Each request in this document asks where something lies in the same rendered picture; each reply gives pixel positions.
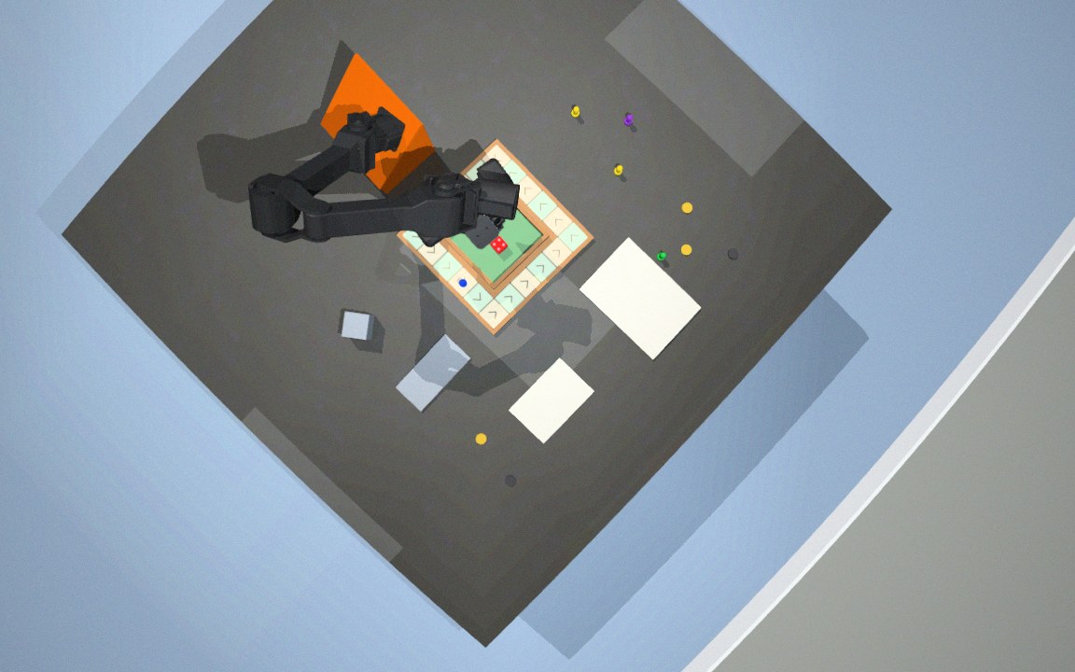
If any white rectangular sheet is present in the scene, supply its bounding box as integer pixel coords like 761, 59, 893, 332
579, 238, 701, 359

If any white rectangular card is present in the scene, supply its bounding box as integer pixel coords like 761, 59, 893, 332
508, 358, 594, 443

